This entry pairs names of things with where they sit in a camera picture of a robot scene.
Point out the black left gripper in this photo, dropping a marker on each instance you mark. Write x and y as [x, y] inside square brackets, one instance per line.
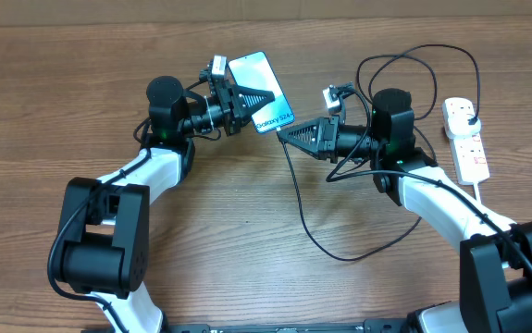
[232, 100]

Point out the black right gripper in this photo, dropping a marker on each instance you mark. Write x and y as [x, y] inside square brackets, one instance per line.
[324, 144]

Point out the blue Galaxy smartphone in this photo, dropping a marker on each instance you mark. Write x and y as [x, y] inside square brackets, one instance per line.
[255, 71]

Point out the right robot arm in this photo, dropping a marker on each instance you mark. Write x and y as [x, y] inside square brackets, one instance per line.
[495, 253]

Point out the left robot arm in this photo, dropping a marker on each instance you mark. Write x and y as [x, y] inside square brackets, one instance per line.
[100, 253]

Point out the white charger adapter plug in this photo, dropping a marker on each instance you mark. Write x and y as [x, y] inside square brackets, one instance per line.
[459, 127]

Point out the white power strip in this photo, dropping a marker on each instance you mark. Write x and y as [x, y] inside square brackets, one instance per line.
[468, 154]

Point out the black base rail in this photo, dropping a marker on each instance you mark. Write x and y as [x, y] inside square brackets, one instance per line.
[284, 327]

